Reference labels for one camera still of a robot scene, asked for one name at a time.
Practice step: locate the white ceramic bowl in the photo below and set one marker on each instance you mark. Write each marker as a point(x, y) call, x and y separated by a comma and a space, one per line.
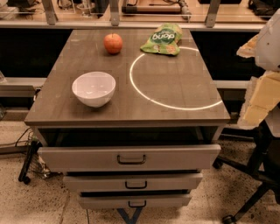
point(94, 89)

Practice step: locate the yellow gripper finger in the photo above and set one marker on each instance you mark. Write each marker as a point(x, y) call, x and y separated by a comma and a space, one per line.
point(262, 95)
point(248, 50)

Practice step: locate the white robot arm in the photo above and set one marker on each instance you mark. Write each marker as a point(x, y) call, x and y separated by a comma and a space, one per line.
point(267, 54)

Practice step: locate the bottom drawer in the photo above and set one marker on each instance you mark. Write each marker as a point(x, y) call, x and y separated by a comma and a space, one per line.
point(168, 200)

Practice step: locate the black wheeled stand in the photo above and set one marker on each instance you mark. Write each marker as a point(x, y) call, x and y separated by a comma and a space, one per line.
point(31, 150)

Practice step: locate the red apple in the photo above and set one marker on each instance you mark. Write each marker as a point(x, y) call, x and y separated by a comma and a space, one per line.
point(113, 43)

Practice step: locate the middle drawer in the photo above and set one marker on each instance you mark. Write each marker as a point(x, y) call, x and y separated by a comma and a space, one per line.
point(125, 183)

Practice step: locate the top drawer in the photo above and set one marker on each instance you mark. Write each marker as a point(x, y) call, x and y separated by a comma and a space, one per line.
point(129, 159)

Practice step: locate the green snack bag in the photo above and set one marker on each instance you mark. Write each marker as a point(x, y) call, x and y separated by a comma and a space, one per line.
point(164, 40)

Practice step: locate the blue cross frame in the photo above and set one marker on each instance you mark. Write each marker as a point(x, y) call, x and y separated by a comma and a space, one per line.
point(130, 219)

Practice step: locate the drawer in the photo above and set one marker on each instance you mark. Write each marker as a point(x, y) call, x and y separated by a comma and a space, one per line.
point(125, 183)
point(168, 200)
point(129, 159)

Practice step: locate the grey drawer cabinet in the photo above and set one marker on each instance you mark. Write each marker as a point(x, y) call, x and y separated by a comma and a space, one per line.
point(158, 101)

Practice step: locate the grey metal railing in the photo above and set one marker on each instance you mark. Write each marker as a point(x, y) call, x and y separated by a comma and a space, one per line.
point(227, 17)

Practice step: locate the black office chair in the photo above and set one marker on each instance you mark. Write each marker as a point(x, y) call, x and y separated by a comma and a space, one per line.
point(263, 165)

